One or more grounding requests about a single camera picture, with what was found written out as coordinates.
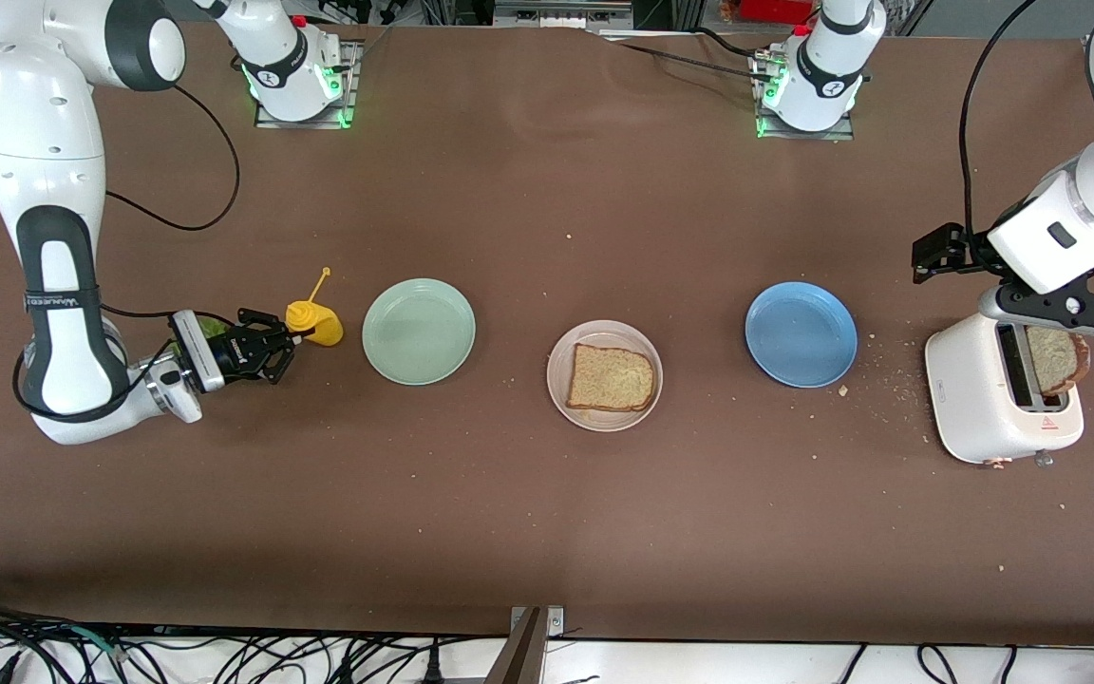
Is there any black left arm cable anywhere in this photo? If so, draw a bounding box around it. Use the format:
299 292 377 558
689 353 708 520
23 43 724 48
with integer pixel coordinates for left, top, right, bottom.
958 0 1042 238

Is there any green floor cable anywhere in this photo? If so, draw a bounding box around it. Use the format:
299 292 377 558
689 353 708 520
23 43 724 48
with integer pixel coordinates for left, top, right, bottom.
53 625 130 658

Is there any aluminium camera post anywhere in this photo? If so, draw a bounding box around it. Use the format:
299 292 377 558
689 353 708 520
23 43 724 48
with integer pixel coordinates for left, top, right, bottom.
485 605 566 684

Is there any white two-slot toaster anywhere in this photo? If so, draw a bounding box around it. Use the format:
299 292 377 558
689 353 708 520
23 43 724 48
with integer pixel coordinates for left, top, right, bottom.
924 312 1085 468

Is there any yellow mustard squeeze bottle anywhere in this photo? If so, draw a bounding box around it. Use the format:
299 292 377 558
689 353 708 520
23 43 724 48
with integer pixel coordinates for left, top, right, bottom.
285 267 345 349

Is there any red box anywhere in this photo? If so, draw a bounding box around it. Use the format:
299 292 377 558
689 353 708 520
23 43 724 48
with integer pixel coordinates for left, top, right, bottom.
720 0 819 25

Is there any brown bread slice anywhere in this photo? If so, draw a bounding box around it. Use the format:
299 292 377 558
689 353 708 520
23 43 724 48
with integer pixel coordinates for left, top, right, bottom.
566 343 656 412
1025 326 1092 397

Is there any grey metal equipment frame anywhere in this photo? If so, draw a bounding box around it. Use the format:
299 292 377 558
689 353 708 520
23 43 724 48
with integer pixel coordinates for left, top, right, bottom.
490 0 638 29

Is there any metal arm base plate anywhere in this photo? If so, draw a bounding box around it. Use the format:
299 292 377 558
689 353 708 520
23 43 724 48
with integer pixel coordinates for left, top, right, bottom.
754 47 857 142
255 40 359 130

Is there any black base cable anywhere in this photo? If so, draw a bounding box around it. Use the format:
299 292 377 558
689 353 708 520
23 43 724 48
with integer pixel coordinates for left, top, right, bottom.
604 28 778 83

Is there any blue plate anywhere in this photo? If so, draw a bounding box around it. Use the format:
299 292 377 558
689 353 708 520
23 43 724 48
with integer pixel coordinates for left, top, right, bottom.
745 281 858 389

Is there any beige plate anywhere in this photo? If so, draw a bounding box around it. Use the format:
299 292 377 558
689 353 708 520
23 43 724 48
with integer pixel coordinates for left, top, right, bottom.
547 319 665 432

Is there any mint green plate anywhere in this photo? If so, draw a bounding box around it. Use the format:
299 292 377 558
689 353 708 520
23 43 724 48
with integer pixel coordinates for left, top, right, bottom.
362 277 477 387

